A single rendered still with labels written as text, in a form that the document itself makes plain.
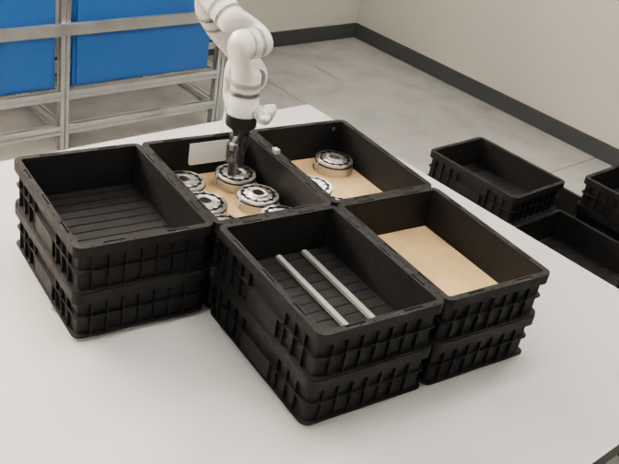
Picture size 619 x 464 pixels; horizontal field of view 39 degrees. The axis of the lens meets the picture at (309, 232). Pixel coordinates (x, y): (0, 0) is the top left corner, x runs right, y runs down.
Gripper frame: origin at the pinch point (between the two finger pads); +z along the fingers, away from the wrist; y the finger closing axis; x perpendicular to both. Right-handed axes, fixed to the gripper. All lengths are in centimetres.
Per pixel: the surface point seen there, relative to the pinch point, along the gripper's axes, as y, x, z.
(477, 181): -92, 65, 32
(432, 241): 2, 51, 7
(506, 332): 28, 70, 10
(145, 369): 57, 0, 19
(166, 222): 22.4, -9.3, 6.5
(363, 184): -18.9, 30.4, 6.7
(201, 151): -3.6, -10.0, 0.2
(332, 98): -286, -13, 91
